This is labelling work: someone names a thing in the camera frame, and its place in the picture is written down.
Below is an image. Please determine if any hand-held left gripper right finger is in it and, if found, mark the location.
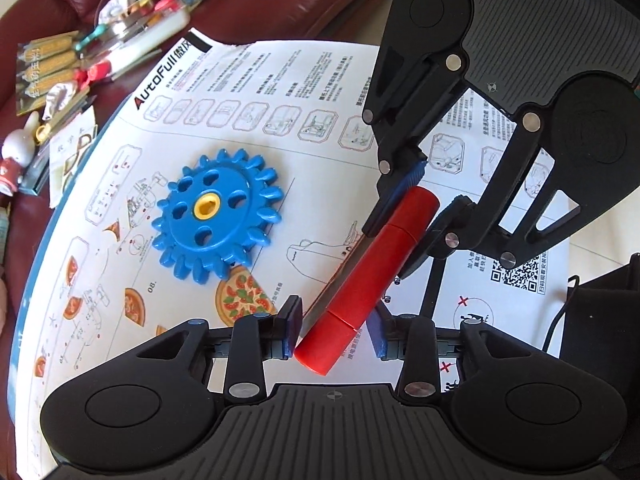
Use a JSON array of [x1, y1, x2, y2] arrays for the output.
[[366, 310, 561, 406]]

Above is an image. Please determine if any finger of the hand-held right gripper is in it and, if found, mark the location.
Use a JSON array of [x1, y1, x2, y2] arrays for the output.
[[397, 110, 583, 278], [360, 50, 468, 238]]

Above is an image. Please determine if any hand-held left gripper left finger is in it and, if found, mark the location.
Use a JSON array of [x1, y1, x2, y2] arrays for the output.
[[107, 296, 304, 406]]

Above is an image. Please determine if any red plastic block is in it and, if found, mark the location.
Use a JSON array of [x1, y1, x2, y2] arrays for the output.
[[294, 185, 441, 376]]

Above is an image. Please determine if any blue plastic gear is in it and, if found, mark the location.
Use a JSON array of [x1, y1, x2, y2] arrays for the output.
[[150, 149, 285, 283]]

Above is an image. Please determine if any printed instruction sheet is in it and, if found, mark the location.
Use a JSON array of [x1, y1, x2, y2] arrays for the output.
[[15, 30, 573, 478]]

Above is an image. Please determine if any dark boxy object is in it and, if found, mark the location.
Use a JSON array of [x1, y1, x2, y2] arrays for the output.
[[560, 252, 640, 376]]

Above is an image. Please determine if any dark red leather sofa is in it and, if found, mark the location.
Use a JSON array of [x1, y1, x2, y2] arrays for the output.
[[0, 0, 416, 341]]

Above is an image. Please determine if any white exercise book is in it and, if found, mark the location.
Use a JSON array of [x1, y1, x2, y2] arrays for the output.
[[47, 107, 98, 208]]

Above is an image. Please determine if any white plastic tray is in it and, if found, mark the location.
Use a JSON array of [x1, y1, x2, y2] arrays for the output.
[[105, 7, 193, 81]]

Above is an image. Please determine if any blue book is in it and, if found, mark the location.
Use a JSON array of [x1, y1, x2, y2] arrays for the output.
[[20, 150, 56, 196]]

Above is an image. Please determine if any teal carton box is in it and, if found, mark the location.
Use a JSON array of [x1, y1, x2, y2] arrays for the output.
[[0, 205, 13, 261]]

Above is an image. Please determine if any white crumpled cloth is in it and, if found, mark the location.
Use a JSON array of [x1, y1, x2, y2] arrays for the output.
[[42, 82, 83, 121]]

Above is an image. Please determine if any white rabbit toy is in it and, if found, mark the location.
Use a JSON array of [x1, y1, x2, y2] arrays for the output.
[[0, 110, 43, 196]]

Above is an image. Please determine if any steel pot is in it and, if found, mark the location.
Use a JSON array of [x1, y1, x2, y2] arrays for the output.
[[107, 0, 151, 36]]

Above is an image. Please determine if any corn picture packet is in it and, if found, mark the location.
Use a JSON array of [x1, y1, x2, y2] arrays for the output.
[[15, 30, 83, 116]]

